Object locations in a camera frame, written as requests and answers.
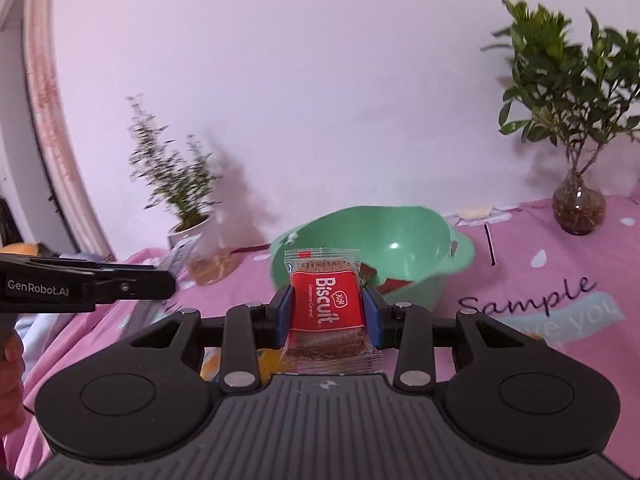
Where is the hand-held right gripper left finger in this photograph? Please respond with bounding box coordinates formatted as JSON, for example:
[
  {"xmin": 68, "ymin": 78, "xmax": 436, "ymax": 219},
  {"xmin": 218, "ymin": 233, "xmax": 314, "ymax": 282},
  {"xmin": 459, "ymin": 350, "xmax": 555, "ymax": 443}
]
[{"xmin": 129, "ymin": 285, "xmax": 296, "ymax": 395}]

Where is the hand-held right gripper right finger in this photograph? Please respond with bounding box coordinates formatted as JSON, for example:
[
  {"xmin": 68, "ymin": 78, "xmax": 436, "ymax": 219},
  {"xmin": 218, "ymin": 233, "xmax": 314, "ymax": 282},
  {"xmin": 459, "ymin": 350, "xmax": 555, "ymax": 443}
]
[{"xmin": 362, "ymin": 285, "xmax": 546, "ymax": 395}]

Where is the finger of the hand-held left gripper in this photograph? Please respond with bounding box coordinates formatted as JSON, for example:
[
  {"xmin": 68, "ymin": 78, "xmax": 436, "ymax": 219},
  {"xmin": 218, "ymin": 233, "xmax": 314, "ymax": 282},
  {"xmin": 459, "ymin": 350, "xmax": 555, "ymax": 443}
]
[{"xmin": 60, "ymin": 257, "xmax": 177, "ymax": 306}]

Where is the red biscuit packet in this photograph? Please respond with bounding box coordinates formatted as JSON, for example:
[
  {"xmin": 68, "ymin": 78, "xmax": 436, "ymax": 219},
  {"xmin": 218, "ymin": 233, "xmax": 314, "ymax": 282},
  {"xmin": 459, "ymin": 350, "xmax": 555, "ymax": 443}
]
[{"xmin": 277, "ymin": 247, "xmax": 386, "ymax": 376}]

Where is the yellow and blue snack bag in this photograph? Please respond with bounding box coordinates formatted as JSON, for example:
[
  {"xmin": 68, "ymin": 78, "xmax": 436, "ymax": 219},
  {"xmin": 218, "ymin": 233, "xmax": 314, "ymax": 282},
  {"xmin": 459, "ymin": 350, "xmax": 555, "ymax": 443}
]
[{"xmin": 200, "ymin": 347, "xmax": 284, "ymax": 384}]

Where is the green plastic bowl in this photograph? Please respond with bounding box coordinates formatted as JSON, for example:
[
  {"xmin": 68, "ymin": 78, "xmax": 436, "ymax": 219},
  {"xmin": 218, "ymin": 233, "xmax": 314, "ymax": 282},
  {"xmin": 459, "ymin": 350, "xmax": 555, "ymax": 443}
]
[{"xmin": 269, "ymin": 205, "xmax": 476, "ymax": 311}]

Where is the person's left hand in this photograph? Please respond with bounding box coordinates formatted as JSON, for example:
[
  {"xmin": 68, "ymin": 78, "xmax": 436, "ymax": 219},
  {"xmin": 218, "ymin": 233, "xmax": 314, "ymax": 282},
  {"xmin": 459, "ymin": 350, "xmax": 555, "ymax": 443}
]
[{"xmin": 0, "ymin": 332, "xmax": 25, "ymax": 433}]

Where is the woven round coaster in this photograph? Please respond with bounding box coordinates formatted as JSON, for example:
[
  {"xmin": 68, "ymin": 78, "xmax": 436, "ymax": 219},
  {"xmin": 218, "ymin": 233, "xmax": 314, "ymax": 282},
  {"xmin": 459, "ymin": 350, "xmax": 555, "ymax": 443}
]
[{"xmin": 187, "ymin": 254, "xmax": 239, "ymax": 287}]

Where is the potted plant in white pot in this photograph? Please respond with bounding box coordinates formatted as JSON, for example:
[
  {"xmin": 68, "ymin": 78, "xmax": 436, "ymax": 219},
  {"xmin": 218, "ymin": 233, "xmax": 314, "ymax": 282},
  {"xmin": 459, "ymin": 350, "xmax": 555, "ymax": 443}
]
[{"xmin": 126, "ymin": 95, "xmax": 224, "ymax": 262}]

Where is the pink printed tablecloth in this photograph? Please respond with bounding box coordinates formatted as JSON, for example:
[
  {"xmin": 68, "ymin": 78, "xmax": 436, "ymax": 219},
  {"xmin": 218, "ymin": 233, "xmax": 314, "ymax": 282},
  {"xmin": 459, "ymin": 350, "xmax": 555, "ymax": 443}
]
[{"xmin": 0, "ymin": 195, "xmax": 640, "ymax": 480}]

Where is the leafy plant in glass vase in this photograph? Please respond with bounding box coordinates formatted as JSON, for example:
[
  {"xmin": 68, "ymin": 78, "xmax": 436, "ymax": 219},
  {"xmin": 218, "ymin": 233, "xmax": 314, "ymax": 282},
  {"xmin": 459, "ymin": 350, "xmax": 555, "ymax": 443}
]
[{"xmin": 481, "ymin": 0, "xmax": 640, "ymax": 237}]

